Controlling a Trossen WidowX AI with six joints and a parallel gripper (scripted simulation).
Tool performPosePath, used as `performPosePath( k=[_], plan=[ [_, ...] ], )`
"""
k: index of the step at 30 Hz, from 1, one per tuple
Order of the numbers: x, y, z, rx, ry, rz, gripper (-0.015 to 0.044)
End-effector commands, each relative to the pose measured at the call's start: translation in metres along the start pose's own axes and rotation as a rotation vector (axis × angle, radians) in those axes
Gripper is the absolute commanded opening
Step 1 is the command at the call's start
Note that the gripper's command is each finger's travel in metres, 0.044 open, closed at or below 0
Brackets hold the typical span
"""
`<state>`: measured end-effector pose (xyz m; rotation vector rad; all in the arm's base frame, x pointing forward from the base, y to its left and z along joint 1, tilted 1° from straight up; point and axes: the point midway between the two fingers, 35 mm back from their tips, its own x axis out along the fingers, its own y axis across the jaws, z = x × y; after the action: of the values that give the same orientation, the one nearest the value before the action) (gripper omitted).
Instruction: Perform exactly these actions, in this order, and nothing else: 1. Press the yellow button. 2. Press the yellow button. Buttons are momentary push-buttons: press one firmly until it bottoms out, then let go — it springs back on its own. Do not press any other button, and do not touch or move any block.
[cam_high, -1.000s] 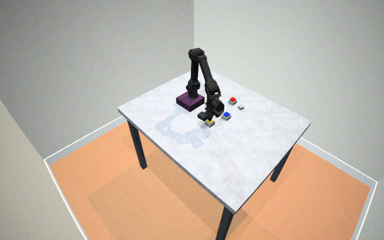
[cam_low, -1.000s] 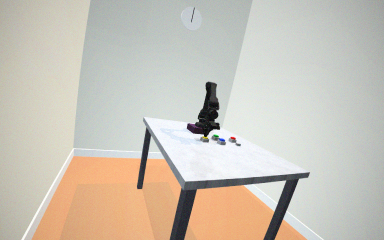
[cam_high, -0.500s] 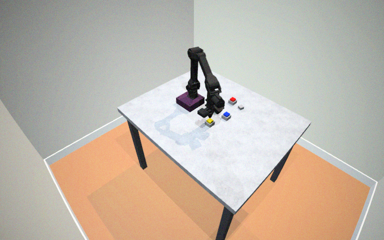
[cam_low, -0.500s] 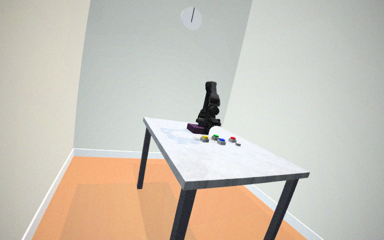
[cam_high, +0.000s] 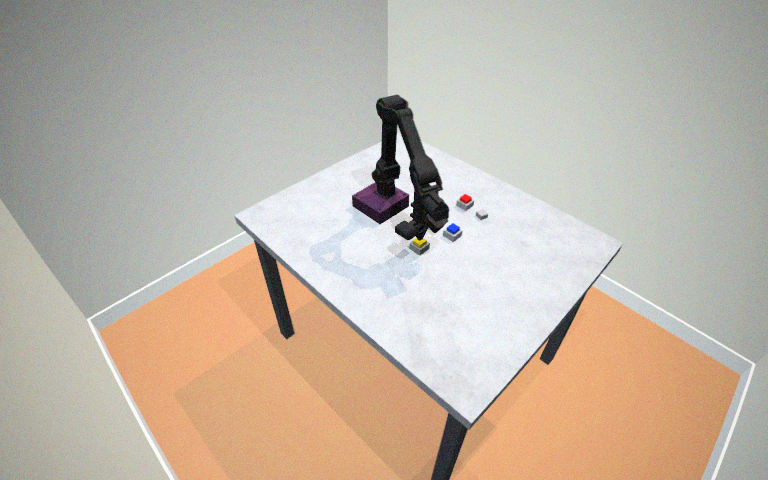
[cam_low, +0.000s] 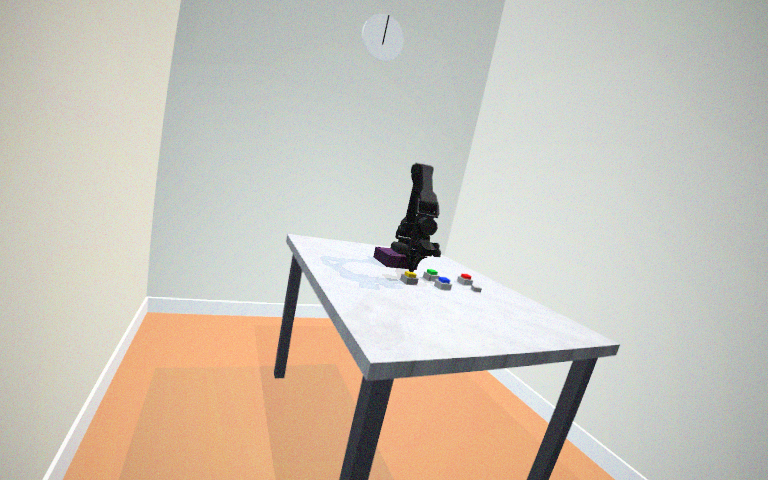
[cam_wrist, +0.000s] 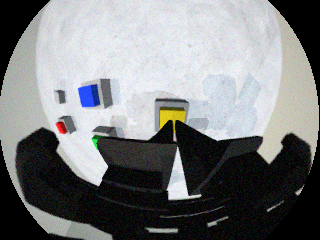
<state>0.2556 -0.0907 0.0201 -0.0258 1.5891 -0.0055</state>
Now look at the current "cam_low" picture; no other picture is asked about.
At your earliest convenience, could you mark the yellow button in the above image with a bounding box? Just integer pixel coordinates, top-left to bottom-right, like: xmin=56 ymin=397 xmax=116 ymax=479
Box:
xmin=400 ymin=271 xmax=419 ymax=285

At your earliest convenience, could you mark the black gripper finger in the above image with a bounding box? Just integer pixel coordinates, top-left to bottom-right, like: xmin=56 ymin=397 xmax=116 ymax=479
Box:
xmin=412 ymin=253 xmax=427 ymax=272
xmin=405 ymin=253 xmax=417 ymax=272

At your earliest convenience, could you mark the blue button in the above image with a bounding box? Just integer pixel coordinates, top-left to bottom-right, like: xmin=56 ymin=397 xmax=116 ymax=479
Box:
xmin=434 ymin=277 xmax=453 ymax=291

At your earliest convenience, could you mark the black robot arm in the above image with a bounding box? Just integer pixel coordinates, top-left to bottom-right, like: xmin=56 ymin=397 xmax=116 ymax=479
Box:
xmin=395 ymin=162 xmax=440 ymax=257

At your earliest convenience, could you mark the red button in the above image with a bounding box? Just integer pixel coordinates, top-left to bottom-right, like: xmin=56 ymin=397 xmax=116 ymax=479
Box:
xmin=457 ymin=274 xmax=473 ymax=286

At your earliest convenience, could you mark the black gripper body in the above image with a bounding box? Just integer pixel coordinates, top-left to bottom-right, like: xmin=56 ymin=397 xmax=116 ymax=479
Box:
xmin=390 ymin=229 xmax=441 ymax=258

